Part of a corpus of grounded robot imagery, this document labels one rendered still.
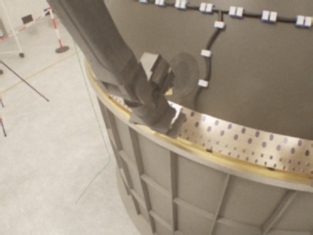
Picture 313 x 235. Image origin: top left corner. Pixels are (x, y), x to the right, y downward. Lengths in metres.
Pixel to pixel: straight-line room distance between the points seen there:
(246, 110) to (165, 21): 0.35
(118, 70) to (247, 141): 0.39
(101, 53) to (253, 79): 0.39
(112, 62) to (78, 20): 0.08
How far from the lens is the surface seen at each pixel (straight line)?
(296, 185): 0.62
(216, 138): 0.60
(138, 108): 0.44
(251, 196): 0.77
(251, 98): 0.59
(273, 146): 0.60
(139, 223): 1.75
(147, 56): 0.47
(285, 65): 0.59
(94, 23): 0.30
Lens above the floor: 1.63
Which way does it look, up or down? 41 degrees down
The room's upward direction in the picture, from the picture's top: 5 degrees counter-clockwise
